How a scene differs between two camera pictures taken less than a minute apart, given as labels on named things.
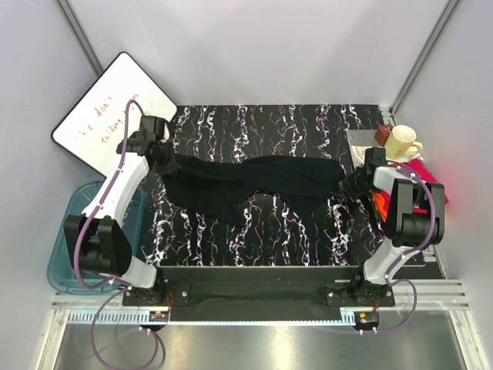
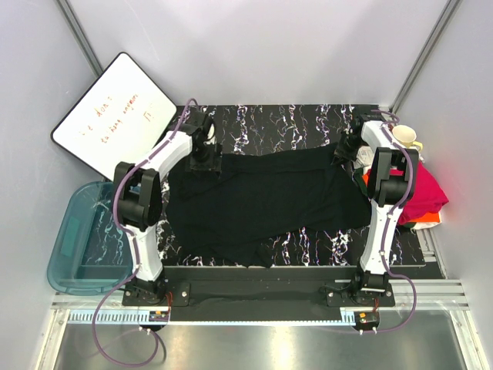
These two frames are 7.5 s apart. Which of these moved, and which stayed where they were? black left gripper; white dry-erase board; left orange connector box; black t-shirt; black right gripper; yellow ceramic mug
Moved: black t-shirt; black right gripper; black left gripper
Stayed: yellow ceramic mug; left orange connector box; white dry-erase board
